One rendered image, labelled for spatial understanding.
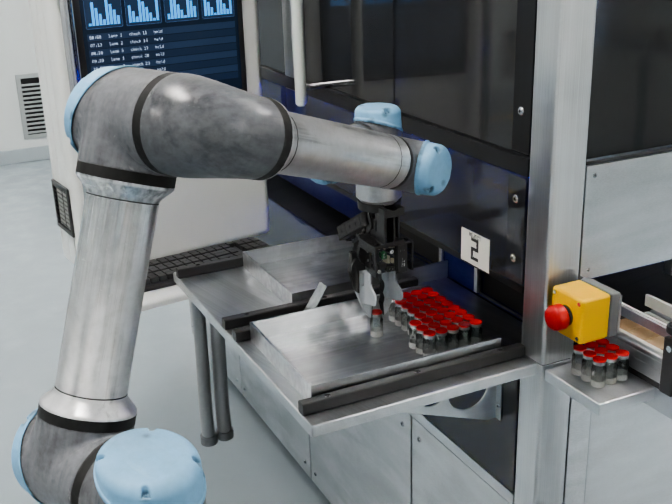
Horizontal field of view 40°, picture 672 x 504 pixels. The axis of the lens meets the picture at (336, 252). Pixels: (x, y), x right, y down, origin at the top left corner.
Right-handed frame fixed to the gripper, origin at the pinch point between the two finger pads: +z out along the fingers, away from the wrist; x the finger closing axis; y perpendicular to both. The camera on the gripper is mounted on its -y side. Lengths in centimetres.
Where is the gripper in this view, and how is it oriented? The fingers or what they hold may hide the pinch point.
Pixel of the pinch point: (374, 307)
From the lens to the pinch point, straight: 158.1
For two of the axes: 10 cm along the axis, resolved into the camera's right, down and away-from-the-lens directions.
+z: 0.3, 9.4, 3.5
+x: 9.0, -1.7, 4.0
